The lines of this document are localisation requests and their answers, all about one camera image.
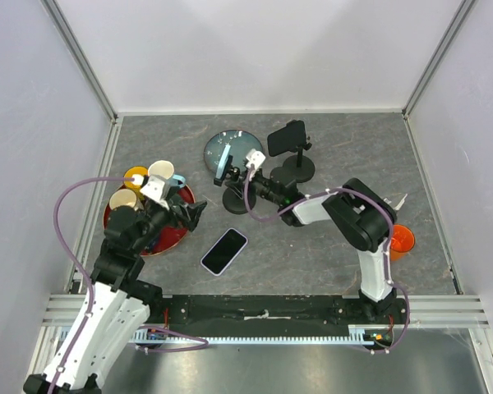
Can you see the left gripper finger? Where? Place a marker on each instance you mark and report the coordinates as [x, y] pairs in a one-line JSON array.
[[177, 203], [195, 211]]

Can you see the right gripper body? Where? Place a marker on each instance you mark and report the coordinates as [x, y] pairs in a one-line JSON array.
[[259, 185]]

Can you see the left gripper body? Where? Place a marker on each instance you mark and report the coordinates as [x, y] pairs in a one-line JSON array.
[[177, 218]]

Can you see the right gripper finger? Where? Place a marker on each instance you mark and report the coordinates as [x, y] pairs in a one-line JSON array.
[[235, 174], [232, 196]]

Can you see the black phone stand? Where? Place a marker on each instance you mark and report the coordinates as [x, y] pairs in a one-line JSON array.
[[234, 209], [299, 166]]

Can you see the light blue phone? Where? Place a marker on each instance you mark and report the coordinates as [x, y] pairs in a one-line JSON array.
[[224, 166]]

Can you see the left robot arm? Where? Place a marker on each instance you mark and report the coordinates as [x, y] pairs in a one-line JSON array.
[[117, 303]]

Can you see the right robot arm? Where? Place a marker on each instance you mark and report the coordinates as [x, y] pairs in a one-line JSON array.
[[365, 220]]

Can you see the black phone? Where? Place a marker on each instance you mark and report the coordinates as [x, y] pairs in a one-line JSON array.
[[287, 139]]

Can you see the lilac case phone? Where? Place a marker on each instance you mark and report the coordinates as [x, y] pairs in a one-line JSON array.
[[223, 252]]

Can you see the white folding phone stand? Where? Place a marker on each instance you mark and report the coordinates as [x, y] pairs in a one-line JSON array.
[[397, 202]]

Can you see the red round tray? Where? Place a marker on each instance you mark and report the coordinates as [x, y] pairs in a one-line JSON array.
[[170, 236]]

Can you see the blue ceramic plate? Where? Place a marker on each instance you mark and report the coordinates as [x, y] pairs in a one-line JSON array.
[[240, 142]]

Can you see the white light-blue mug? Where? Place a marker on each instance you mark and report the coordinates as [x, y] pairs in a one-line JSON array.
[[165, 170]]

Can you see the yellow mug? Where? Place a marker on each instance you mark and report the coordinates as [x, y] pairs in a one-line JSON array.
[[137, 176]]

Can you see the cream cup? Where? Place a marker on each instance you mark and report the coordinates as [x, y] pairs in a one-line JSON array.
[[125, 197]]

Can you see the orange mug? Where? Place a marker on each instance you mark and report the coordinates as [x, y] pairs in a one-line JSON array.
[[402, 242]]

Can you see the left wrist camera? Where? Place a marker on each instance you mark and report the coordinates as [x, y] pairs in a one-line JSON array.
[[156, 188]]

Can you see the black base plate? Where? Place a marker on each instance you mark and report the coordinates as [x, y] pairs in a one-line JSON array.
[[268, 316]]

